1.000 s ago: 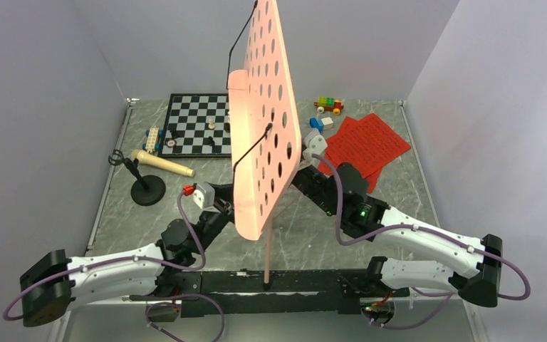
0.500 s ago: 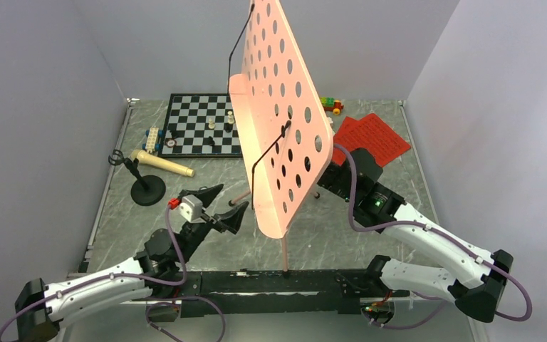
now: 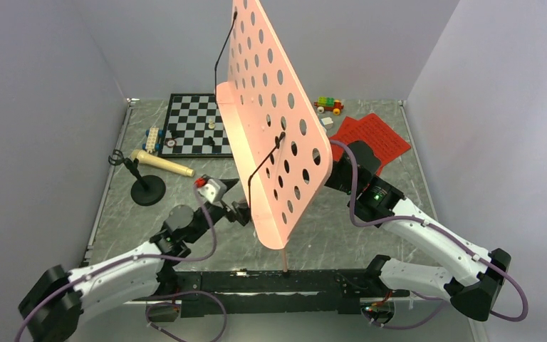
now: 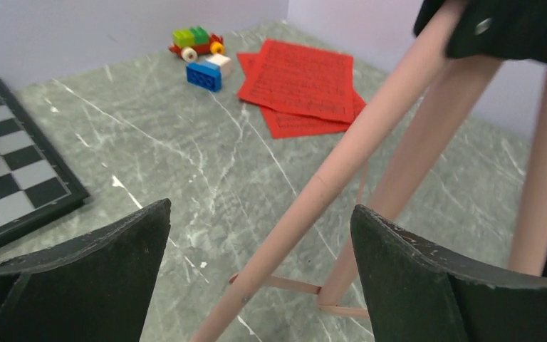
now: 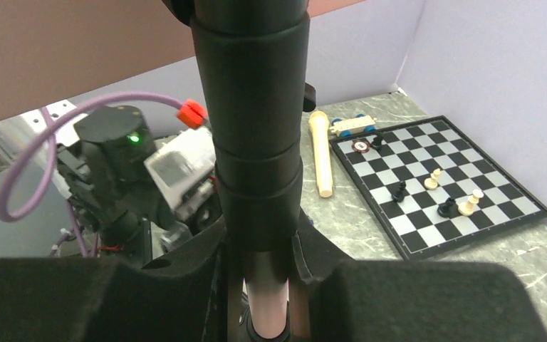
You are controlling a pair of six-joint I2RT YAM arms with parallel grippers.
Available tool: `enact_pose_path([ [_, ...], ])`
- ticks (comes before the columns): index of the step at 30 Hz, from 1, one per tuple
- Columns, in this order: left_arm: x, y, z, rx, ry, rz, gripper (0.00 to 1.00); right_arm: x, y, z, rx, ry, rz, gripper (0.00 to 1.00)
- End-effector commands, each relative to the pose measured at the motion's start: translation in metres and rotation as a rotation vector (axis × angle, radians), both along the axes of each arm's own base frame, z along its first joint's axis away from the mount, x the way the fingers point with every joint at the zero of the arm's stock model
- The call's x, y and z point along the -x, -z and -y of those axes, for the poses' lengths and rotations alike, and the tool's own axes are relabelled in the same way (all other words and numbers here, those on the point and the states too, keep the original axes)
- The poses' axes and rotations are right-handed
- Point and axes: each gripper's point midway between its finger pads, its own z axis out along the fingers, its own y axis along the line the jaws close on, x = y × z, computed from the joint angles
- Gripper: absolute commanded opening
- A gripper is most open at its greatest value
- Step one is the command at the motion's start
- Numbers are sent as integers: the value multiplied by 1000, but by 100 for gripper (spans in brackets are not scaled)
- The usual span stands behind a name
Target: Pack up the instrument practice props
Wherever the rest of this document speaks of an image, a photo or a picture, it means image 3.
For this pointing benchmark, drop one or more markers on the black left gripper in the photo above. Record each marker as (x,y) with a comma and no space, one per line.
(242,214)

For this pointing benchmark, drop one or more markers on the white blue toy brick car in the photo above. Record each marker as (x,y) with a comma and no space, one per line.
(154,137)

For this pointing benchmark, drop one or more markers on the orange yellow toy piece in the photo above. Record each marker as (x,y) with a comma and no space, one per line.
(328,104)

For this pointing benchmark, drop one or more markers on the gold microphone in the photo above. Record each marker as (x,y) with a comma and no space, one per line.
(146,158)

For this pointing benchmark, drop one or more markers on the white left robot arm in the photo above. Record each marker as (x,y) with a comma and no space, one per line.
(60,299)

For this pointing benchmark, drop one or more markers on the red sheet music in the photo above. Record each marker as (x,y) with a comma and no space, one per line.
(386,144)
(346,134)

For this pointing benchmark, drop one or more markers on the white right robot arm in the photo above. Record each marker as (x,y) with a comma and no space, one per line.
(468,276)

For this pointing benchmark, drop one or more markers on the black microphone stand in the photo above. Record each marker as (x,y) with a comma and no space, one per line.
(146,190)

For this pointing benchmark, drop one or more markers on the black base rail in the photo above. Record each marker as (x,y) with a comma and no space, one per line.
(344,291)

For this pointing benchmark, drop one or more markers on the black white chessboard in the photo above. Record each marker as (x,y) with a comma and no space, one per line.
(188,113)

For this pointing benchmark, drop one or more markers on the pink music stand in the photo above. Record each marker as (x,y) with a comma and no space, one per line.
(281,151)

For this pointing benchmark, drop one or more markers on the blue toy block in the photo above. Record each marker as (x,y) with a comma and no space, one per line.
(327,123)

